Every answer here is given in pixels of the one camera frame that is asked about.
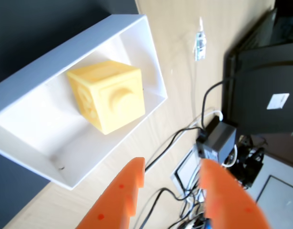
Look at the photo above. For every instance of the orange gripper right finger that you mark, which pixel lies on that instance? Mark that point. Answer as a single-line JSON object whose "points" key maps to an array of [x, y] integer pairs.
{"points": [[227, 202]]}

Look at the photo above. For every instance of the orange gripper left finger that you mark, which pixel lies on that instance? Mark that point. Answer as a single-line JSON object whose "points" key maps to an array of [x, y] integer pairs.
{"points": [[113, 202]]}

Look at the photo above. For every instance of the yellow embossed cube block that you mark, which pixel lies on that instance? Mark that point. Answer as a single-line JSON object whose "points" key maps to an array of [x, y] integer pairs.
{"points": [[113, 95]]}

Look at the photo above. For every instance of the white rectangular open box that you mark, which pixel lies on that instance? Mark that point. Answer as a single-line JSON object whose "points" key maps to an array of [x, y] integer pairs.
{"points": [[29, 119]]}

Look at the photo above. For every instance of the black power adapter brick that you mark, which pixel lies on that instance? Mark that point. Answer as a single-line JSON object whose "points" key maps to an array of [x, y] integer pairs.
{"points": [[220, 139]]}

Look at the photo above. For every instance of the white sticker label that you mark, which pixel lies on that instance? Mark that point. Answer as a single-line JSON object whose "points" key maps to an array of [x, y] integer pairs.
{"points": [[278, 101]]}

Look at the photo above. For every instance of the black monitor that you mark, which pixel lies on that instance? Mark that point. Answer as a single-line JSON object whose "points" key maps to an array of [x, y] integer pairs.
{"points": [[255, 71]]}

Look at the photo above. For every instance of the small clear plastic packet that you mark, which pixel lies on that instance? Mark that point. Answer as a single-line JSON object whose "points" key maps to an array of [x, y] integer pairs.
{"points": [[200, 45]]}

